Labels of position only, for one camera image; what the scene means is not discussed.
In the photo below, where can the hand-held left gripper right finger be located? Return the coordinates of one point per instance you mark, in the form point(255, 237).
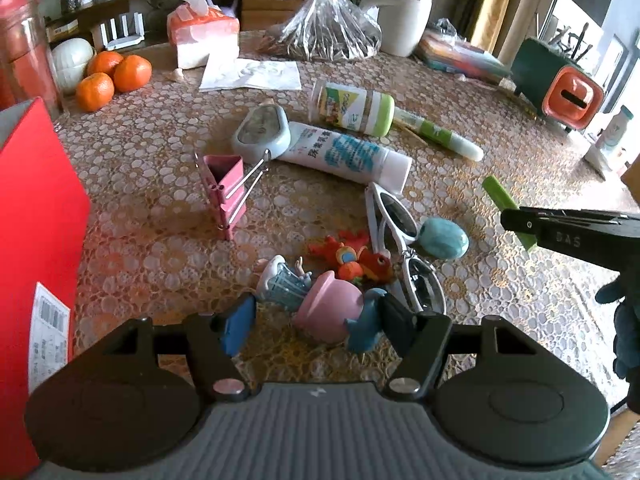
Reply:
point(400, 327)

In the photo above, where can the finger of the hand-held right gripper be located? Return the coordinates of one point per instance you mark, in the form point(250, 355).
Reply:
point(515, 219)

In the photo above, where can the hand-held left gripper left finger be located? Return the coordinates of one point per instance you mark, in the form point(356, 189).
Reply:
point(237, 327)

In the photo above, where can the green stick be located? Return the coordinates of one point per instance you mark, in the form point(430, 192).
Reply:
point(500, 195)

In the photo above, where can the blue toy animal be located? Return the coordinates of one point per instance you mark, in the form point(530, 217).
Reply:
point(367, 327)

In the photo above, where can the blue and white toy figurine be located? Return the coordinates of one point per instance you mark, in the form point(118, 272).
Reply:
point(282, 282)

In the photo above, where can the teal egg-shaped stone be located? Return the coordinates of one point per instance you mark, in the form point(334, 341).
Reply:
point(442, 238)

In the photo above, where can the pink toy pot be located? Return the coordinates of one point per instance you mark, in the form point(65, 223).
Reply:
point(327, 307)

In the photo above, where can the red and orange toy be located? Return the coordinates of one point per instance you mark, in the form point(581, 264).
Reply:
point(365, 260)

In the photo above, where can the white sunglasses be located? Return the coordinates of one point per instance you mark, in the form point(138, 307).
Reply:
point(395, 225)

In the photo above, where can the pink binder clip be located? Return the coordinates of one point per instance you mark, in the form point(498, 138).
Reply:
point(222, 172)
point(230, 212)

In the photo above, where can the red cardboard box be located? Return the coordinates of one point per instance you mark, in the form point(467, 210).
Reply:
point(35, 220)

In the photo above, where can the green and white tube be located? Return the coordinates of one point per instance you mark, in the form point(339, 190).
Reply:
point(440, 135)

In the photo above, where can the small white bottle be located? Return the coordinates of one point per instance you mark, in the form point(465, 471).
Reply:
point(615, 132)

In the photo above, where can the thin wooden stick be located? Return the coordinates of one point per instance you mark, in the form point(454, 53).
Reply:
point(414, 135)

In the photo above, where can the green and orange tissue box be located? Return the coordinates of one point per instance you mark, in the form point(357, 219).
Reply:
point(555, 85)

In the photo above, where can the stack of coloured packets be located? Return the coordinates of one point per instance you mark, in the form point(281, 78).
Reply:
point(460, 57)

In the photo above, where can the white and blue cream tube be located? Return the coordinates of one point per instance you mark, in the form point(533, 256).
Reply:
point(345, 155)

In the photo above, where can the grey-blue oval scale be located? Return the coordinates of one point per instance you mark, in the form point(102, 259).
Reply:
point(260, 132)

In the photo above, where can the green capped bottle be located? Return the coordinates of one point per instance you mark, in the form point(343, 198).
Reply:
point(350, 107)

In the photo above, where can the beige curtain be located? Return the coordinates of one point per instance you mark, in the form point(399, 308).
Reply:
point(492, 5)

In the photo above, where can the white kettle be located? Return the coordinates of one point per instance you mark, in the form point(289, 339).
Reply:
point(405, 17)

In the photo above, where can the white paper napkin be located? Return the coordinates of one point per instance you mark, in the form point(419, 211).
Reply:
point(250, 72)

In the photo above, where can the clear plastic bag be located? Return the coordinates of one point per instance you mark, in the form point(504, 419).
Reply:
point(325, 25)

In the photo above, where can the orange fruit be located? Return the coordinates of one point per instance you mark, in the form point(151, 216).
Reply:
point(95, 91)
point(132, 72)
point(105, 62)

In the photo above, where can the orange tissue pack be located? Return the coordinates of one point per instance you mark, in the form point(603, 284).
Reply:
point(202, 35)

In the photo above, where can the white round ball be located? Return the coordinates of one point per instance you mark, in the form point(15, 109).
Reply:
point(72, 62)

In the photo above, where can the white router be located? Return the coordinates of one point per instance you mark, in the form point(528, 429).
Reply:
point(122, 30)

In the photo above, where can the wooden cabinet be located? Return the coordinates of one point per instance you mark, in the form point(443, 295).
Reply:
point(272, 7)

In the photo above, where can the purple kettlebell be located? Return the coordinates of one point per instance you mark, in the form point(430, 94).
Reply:
point(225, 5)

